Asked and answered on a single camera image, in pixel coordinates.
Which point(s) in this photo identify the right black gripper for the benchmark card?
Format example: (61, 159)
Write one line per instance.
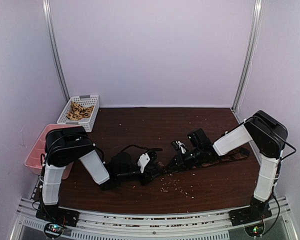
(181, 164)

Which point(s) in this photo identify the right aluminium frame post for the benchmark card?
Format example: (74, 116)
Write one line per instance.
(251, 47)

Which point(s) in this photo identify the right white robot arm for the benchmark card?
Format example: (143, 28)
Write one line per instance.
(267, 137)

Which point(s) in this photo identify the aluminium frame post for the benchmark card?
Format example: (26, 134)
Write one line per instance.
(251, 47)
(55, 53)

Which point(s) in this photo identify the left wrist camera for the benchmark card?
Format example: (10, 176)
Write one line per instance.
(145, 159)

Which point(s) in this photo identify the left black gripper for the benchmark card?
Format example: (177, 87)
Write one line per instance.
(148, 173)

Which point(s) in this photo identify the dark red patterned tie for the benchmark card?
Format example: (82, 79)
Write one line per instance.
(234, 155)

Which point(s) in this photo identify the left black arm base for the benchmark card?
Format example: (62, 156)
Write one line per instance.
(57, 215)

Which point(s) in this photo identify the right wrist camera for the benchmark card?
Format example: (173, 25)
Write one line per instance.
(179, 146)

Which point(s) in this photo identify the aluminium front rail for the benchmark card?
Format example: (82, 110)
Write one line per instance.
(206, 225)

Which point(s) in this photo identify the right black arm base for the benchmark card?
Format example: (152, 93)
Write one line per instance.
(256, 211)

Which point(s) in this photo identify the left aluminium frame post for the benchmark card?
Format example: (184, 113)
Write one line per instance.
(55, 53)

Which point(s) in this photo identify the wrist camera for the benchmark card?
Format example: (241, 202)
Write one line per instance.
(179, 146)
(145, 159)

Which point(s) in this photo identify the white perforated plastic basket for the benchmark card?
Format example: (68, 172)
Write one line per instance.
(86, 101)

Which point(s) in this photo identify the pink divided plastic box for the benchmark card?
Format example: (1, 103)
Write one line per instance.
(33, 160)

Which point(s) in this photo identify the leopard print tie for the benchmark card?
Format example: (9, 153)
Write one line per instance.
(78, 112)

